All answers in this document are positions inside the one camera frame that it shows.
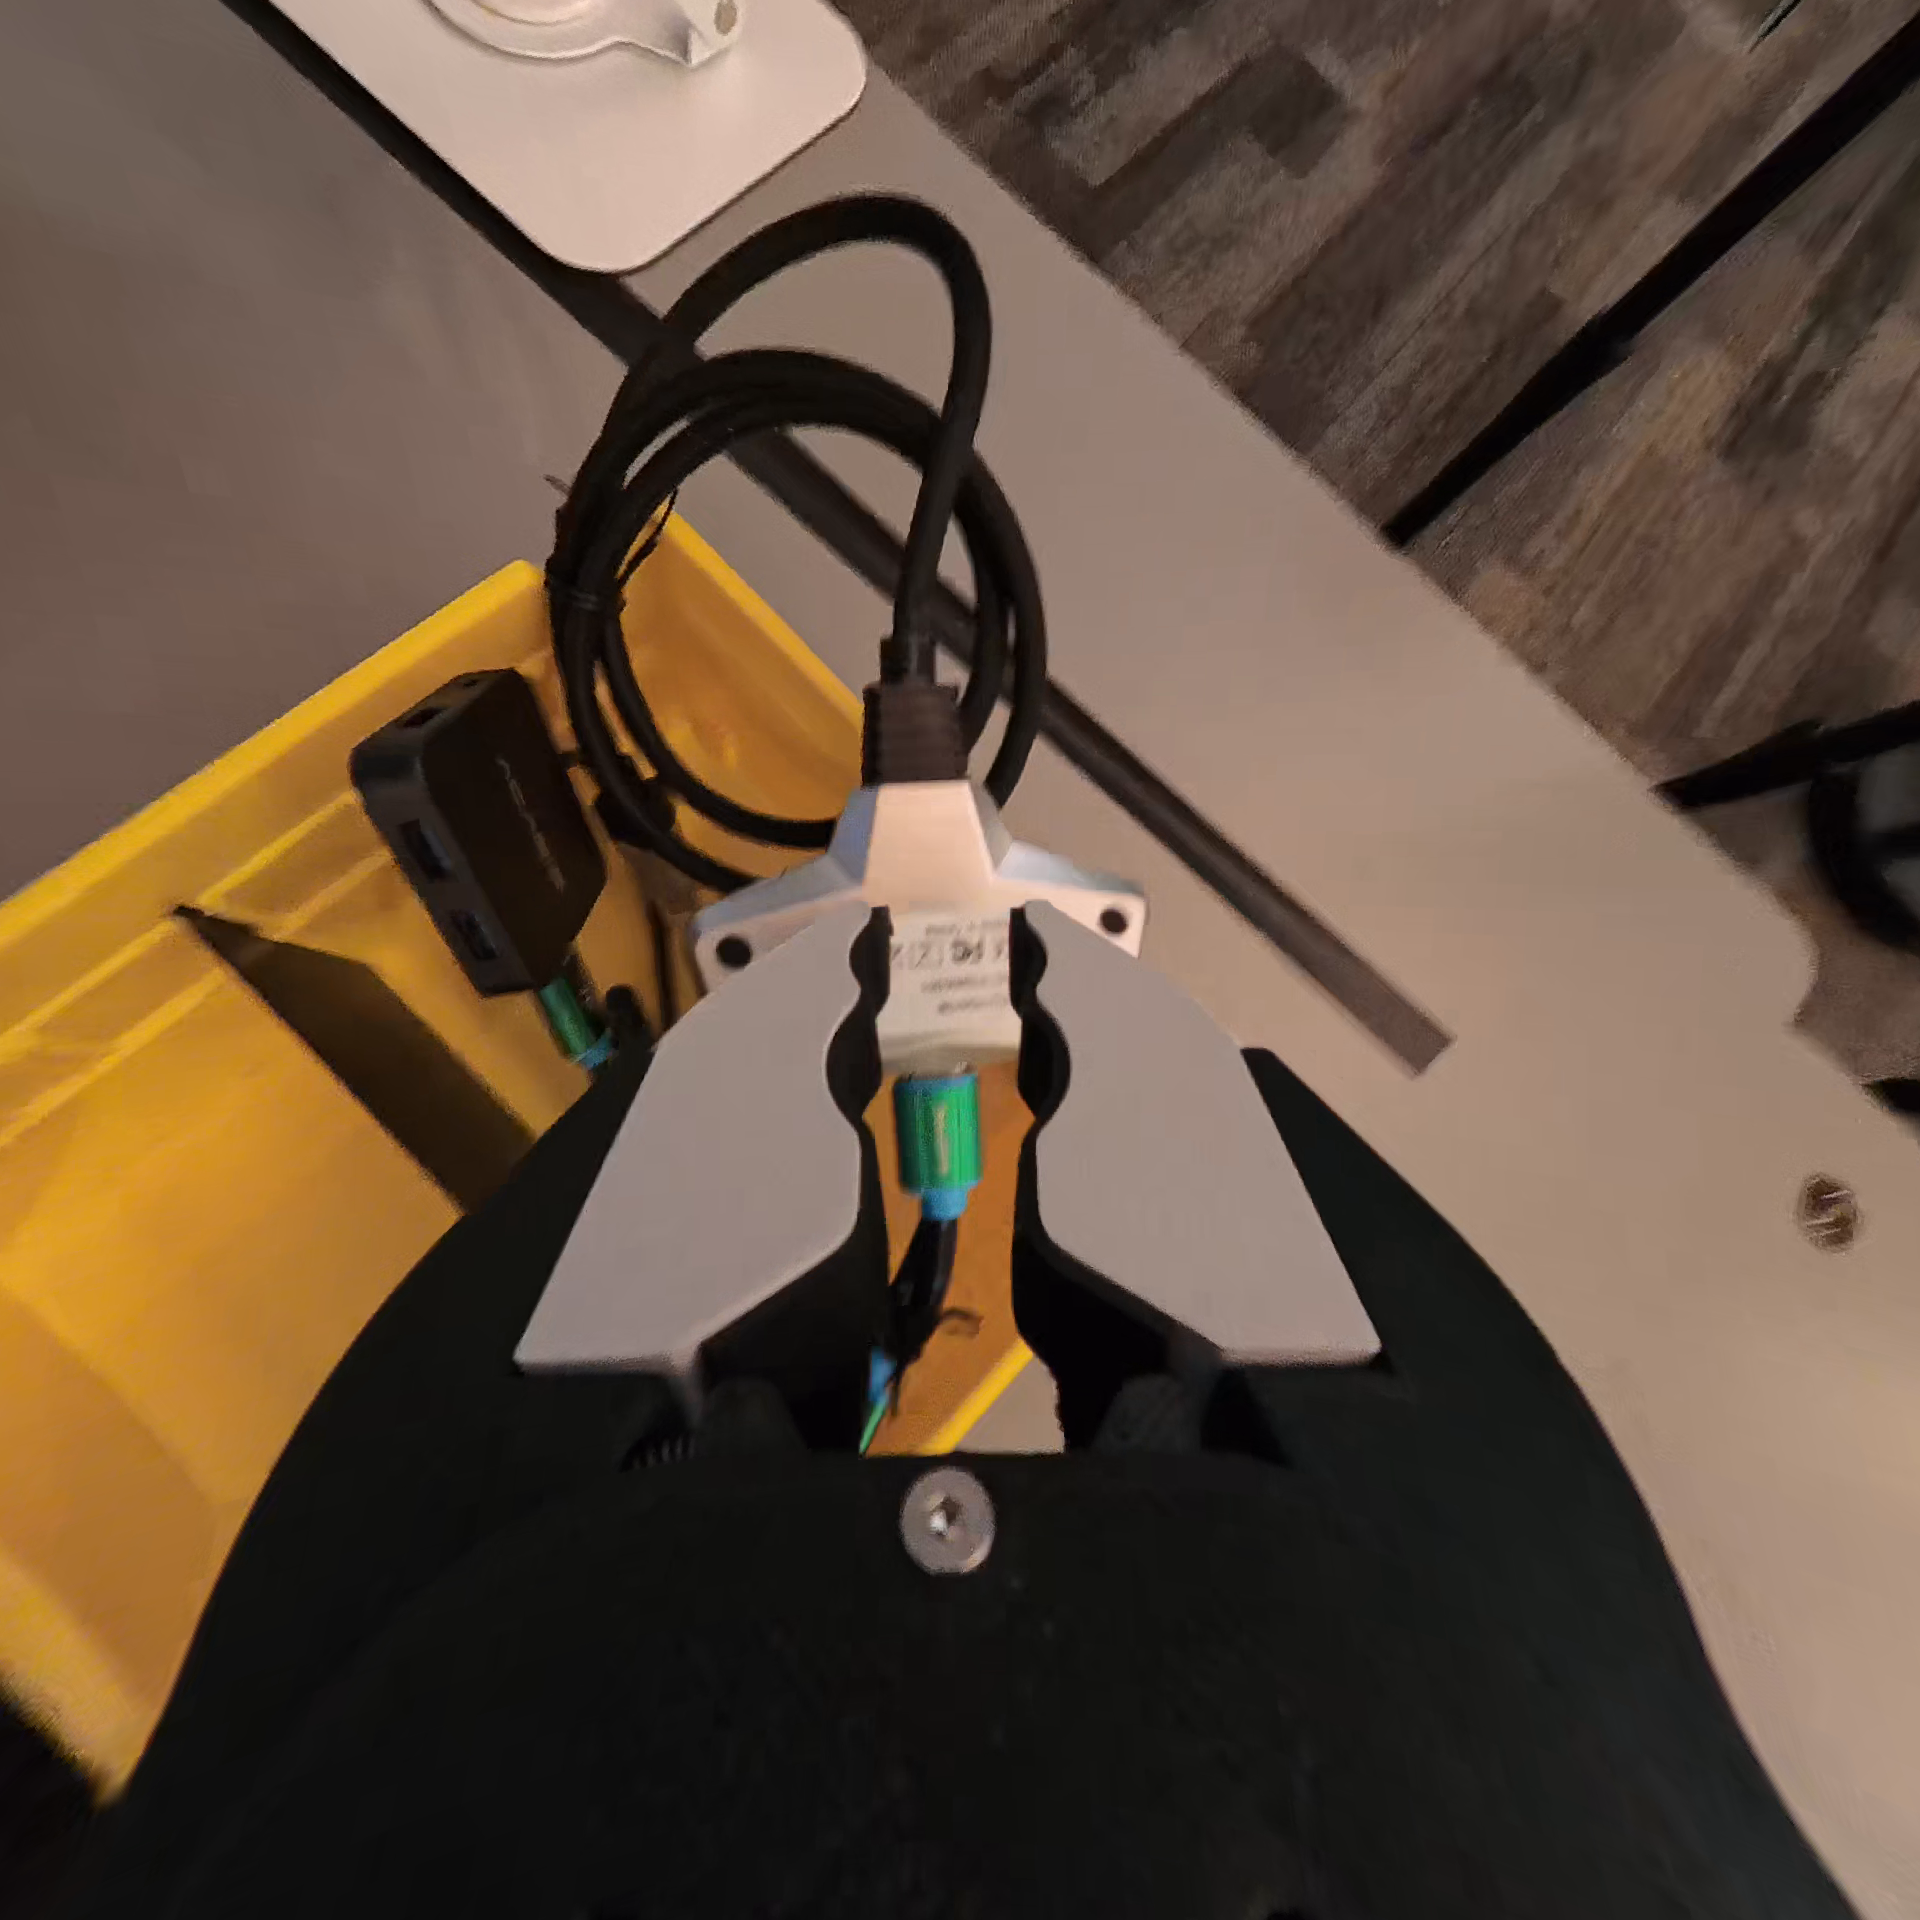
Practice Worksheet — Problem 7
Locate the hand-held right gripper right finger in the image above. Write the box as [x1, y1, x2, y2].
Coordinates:
[1011, 903, 1387, 1373]

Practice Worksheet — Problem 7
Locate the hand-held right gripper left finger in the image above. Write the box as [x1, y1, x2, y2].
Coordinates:
[514, 903, 892, 1378]

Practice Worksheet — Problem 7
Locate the black cable with green plugs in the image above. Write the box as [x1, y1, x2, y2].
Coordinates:
[537, 970, 655, 1079]
[858, 1065, 987, 1456]

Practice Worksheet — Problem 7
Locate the black adapter box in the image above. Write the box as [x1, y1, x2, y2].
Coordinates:
[350, 665, 608, 1000]

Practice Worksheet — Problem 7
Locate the yellow plastic bin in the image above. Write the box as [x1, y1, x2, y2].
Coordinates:
[0, 509, 1037, 1803]

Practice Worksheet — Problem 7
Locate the black braided usb cable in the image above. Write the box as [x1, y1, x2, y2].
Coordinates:
[542, 193, 1048, 890]

